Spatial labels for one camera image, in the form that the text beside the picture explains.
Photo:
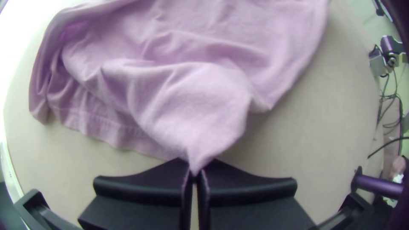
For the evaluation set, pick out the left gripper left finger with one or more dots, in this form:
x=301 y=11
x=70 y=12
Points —
x=137 y=198

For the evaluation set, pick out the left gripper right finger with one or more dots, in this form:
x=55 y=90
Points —
x=249 y=201

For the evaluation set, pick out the pale pink t-shirt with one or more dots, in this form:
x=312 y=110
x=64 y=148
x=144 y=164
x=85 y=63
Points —
x=175 y=80

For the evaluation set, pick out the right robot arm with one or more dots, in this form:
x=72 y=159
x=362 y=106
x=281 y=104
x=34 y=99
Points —
x=399 y=19

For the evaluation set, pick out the dark camera post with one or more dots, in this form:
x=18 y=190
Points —
x=377 y=186

